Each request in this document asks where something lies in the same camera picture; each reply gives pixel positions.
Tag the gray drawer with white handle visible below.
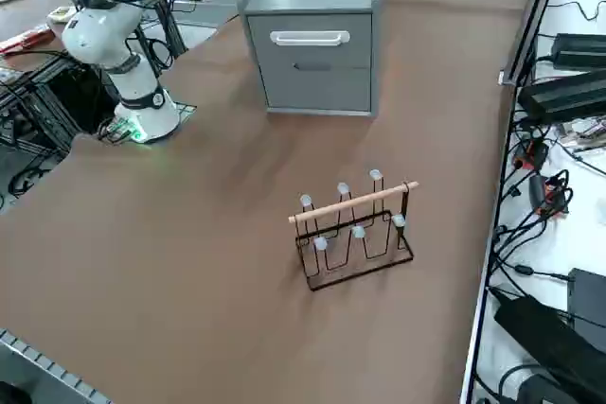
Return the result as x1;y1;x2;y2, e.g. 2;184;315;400
245;11;374;70

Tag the small printed box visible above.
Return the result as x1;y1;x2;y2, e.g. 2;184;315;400
46;5;78;26

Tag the brown desk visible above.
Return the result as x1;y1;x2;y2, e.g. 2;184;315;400
0;0;72;69

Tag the small black power adapter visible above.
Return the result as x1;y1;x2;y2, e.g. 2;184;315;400
550;32;606;70

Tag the ridged black power adapter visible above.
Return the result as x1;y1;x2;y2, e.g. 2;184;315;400
517;70;606;125

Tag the orange black plug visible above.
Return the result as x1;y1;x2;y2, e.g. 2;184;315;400
514;137;550;171

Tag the printed packet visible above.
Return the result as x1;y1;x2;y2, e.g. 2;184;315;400
561;114;606;152

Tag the orange black adapter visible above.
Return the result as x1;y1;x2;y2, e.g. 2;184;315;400
528;169;574;220

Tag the long black power adapter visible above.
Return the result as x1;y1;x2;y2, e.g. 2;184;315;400
493;293;606;389

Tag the black box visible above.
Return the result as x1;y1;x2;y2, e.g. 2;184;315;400
566;267;606;346

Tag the black aluminium post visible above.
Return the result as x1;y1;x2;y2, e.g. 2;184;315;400
153;0;189;59

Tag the gray drawer with recessed handle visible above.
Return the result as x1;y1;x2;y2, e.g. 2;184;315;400
258;62;374;113

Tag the aluminium camera post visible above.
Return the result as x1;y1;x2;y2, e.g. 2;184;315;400
498;0;569;88

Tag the black wire cup holder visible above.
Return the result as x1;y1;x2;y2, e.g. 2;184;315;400
287;167;421;292

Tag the black aluminium frame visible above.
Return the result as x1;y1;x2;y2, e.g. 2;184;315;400
0;51;119;162

